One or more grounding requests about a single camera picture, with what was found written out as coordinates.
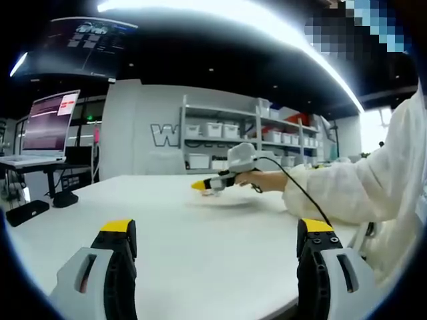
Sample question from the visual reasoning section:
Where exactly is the row of white storage bins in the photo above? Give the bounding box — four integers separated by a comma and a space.
185, 121, 321, 169

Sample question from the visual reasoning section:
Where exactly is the grey letter wall sign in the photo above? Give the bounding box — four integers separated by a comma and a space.
149, 123, 183, 147

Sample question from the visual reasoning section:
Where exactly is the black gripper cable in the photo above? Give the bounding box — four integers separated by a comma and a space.
256, 156, 334, 229

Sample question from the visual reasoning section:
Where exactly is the black rounded object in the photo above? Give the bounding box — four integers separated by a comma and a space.
52, 191, 80, 208

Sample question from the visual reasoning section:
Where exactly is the grey metal shelving unit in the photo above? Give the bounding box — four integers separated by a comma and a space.
179, 95, 338, 176

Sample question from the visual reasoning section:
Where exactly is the black flat case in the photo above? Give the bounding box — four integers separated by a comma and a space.
5, 199, 51, 227

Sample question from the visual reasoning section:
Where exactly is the laptop stand desk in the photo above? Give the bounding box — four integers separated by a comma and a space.
0, 159, 93, 201

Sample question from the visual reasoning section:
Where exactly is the ceiling light tube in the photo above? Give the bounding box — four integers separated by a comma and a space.
9, 51, 29, 77

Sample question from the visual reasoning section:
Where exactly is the curved ceiling light strip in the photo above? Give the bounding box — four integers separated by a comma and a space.
96, 0, 366, 113

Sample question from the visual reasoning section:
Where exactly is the person's right hand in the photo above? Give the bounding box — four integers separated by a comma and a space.
234, 169, 290, 194

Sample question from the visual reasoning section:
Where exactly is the open laptop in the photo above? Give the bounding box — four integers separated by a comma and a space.
0, 89, 81, 167

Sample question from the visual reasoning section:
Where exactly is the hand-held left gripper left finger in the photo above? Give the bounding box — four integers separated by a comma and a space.
49, 219, 138, 320

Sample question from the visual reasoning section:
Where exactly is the person in white coat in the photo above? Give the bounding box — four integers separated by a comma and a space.
350, 83, 427, 291

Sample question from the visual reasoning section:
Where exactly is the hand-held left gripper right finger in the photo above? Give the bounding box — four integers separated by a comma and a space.
296, 218, 378, 320

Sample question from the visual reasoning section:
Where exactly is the hanging dark display screen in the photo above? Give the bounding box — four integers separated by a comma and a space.
25, 16, 139, 81

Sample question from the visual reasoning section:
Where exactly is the clear resealable bag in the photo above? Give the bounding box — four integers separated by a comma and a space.
188, 189, 256, 209

